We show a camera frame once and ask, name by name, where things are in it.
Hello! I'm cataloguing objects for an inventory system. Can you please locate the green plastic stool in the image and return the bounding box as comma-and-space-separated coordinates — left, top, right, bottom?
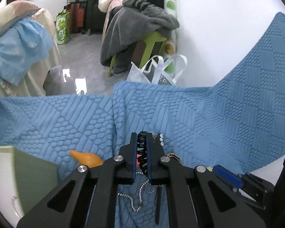
100, 28, 166, 76

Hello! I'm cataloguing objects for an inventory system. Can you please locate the silver ball chain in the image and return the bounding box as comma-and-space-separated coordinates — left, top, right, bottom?
117, 170, 150, 212

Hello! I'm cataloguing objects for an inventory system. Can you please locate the white tote bag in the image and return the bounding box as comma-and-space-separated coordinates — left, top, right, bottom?
127, 55, 187, 86

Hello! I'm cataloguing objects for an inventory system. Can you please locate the black woven bangle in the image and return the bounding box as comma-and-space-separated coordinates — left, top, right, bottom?
166, 152, 183, 165

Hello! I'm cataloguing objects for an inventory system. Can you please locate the light blue bed quilt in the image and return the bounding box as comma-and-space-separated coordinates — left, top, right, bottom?
0, 17, 54, 86

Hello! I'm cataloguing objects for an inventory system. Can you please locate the orange gourd ornament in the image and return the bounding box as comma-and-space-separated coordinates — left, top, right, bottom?
69, 150, 103, 168

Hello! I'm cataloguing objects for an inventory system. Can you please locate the blue textured sofa cover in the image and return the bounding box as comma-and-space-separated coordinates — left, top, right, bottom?
0, 13, 285, 227

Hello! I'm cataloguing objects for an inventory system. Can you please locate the red suitcase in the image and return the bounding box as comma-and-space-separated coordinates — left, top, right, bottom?
66, 3, 86, 33

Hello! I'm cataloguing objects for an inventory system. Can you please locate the green shopping bag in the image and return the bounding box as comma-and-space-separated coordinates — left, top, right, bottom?
56, 10, 70, 45

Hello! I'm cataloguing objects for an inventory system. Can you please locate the grey fleece blanket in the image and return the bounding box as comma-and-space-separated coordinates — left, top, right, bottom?
100, 0, 180, 74

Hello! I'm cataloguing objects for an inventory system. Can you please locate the fruit print rolled mat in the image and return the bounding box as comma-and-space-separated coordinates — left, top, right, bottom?
162, 0, 177, 78

